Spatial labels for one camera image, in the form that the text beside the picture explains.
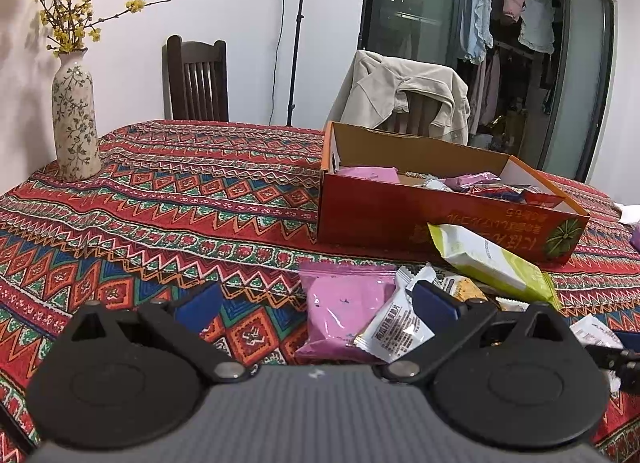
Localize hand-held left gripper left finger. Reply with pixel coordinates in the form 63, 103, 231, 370
65, 282, 253, 385

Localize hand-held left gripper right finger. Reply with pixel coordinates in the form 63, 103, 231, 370
382, 279, 575, 386

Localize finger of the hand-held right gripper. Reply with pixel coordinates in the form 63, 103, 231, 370
582, 330, 640, 370
606, 362, 640, 397

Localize small white snack packet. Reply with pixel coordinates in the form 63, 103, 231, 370
354, 265, 437, 365

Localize yellow-green snack packet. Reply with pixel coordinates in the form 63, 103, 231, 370
426, 223, 564, 312

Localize large pink snack packet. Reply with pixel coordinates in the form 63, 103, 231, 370
295, 262, 412, 365

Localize orange cardboard box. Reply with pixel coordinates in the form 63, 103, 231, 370
316, 121, 592, 266

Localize biscuit print snack packet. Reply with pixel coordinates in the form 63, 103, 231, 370
440, 277, 490, 305

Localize colourful patterned tablecloth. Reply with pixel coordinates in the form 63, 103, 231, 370
0, 118, 640, 463

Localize purple snack packet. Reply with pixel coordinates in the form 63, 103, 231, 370
442, 171, 502, 192

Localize red blue snack packet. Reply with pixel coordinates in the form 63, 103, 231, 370
480, 183, 531, 201

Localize white paper sheet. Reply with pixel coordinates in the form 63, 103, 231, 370
612, 201, 640, 224

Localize brown wooden chair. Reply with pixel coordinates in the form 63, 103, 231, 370
390, 90, 441, 136

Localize dusty pink hanging garments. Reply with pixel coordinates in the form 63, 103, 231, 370
470, 45, 503, 126

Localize beige jacket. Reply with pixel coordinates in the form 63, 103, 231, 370
332, 49, 471, 146

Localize floral ceramic vase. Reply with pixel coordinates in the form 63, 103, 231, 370
51, 48, 103, 182

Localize dark wooden chair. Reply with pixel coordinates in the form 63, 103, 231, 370
162, 34, 230, 122

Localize black tripod pole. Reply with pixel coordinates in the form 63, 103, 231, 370
286, 0, 313, 126

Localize yellow flower branches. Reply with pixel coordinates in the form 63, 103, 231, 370
25, 0, 172, 58

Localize light blue hanging shirt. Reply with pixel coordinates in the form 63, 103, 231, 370
457, 0, 496, 64

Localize white hanging garment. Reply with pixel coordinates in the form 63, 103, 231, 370
517, 0, 557, 54

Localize black hanging cable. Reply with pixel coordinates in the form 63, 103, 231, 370
270, 0, 293, 124

